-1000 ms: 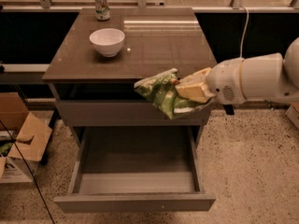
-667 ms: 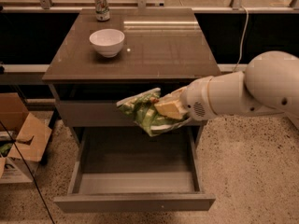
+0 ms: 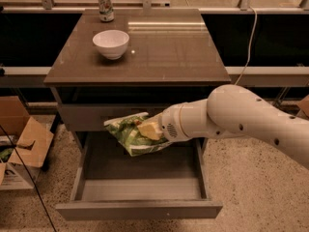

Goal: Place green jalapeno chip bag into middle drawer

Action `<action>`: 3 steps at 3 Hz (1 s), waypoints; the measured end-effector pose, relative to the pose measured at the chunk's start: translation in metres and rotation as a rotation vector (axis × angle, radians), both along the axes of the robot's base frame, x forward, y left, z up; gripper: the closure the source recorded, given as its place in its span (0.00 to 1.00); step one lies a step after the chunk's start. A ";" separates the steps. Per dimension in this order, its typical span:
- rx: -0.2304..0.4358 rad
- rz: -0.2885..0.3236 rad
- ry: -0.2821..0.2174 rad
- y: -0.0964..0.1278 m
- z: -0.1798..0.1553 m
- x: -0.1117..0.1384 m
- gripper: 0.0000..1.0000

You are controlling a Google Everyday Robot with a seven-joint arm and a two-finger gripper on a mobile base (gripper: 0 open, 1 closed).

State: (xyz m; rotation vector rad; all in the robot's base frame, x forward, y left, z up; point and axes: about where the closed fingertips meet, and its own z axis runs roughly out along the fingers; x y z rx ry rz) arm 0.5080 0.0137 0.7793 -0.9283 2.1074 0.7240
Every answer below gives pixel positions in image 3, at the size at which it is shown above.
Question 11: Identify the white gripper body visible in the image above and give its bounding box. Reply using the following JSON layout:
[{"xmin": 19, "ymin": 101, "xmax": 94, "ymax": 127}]
[{"xmin": 159, "ymin": 103, "xmax": 187, "ymax": 142}]

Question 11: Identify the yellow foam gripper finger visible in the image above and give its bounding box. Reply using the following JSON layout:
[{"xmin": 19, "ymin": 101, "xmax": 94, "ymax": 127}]
[{"xmin": 137, "ymin": 115, "xmax": 163, "ymax": 140}]

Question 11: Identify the green jalapeno chip bag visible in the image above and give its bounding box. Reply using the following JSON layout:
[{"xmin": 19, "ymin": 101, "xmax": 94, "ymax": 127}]
[{"xmin": 103, "ymin": 112, "xmax": 171, "ymax": 157}]

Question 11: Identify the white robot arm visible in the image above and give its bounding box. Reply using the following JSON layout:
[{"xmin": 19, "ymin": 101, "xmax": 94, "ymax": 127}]
[{"xmin": 138, "ymin": 84, "xmax": 309, "ymax": 168}]

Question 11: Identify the open grey middle drawer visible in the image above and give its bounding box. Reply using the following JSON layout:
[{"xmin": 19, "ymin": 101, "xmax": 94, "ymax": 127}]
[{"xmin": 56, "ymin": 131, "xmax": 222, "ymax": 220}]

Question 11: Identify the grey drawer cabinet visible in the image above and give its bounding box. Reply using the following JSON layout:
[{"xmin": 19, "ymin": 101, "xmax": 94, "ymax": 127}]
[{"xmin": 44, "ymin": 9, "xmax": 230, "ymax": 146}]

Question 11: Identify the closed grey top drawer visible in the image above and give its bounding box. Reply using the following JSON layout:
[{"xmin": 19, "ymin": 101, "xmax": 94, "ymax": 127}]
[{"xmin": 57, "ymin": 103, "xmax": 170, "ymax": 131}]

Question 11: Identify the white ceramic bowl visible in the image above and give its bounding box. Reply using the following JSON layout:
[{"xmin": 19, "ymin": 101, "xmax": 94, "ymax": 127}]
[{"xmin": 93, "ymin": 30, "xmax": 129, "ymax": 60}]

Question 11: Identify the cardboard box at right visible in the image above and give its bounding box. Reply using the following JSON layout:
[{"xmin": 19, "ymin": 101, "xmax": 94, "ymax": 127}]
[{"xmin": 297, "ymin": 95, "xmax": 309, "ymax": 117}]

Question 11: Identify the open cardboard box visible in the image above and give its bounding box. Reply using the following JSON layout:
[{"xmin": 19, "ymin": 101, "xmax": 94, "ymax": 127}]
[{"xmin": 0, "ymin": 96, "xmax": 54, "ymax": 190}]

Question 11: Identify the white cable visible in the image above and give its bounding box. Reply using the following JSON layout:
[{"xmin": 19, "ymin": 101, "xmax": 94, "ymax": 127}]
[{"xmin": 234, "ymin": 6, "xmax": 259, "ymax": 86}]

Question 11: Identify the black cable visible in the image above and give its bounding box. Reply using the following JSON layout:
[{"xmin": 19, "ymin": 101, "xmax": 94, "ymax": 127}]
[{"xmin": 0, "ymin": 126, "xmax": 58, "ymax": 232}]

